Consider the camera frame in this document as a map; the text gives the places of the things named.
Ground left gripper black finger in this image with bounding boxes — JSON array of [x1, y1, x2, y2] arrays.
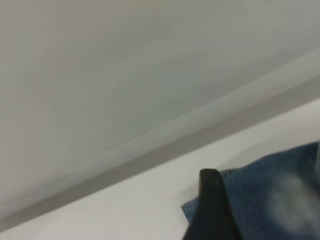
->
[[183, 168, 243, 240]]

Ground blue denim shorts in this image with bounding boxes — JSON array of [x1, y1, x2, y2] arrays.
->
[[181, 141, 320, 240]]

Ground white tablecloth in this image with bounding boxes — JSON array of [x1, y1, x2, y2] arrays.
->
[[0, 97, 320, 240]]

